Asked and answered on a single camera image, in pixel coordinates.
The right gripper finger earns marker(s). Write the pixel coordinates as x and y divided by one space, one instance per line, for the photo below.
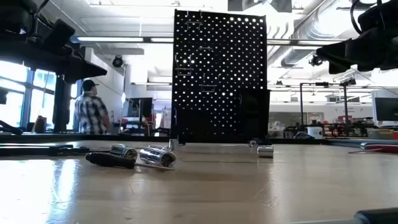
339 54

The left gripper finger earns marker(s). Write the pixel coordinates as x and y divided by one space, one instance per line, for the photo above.
84 71

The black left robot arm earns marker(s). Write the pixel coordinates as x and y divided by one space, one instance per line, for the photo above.
15 15

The black ceiling spotlight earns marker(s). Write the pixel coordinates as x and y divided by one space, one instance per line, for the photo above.
315 60
117 61

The dark building column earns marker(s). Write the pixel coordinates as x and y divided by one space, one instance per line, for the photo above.
62 105

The long ceiling light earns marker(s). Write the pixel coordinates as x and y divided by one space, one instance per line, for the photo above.
109 39

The person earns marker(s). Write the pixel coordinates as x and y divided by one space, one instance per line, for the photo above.
91 112

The black computer monitor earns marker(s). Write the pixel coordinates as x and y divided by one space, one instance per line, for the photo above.
140 107
387 109

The brown bag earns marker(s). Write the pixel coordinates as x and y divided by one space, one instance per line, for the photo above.
40 124

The tan storage box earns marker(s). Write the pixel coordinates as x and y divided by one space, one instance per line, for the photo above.
381 133

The black pegboard bin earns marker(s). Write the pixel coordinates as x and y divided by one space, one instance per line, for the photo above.
255 115

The small chrome socket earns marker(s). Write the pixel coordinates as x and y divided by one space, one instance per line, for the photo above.
252 143

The black perforated pegboard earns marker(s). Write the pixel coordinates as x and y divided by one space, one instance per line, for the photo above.
224 102

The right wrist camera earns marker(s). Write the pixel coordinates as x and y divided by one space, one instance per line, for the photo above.
379 15

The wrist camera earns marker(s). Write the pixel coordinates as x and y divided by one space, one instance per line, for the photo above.
379 15
59 35

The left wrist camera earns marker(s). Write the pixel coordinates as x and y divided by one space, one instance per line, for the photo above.
59 35

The silver ventilation duct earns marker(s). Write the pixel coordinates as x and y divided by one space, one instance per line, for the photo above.
295 54

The black tubular rig frame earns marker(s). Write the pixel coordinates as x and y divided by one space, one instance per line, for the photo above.
301 102

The black aluminium table frame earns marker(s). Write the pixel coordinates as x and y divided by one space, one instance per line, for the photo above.
93 137

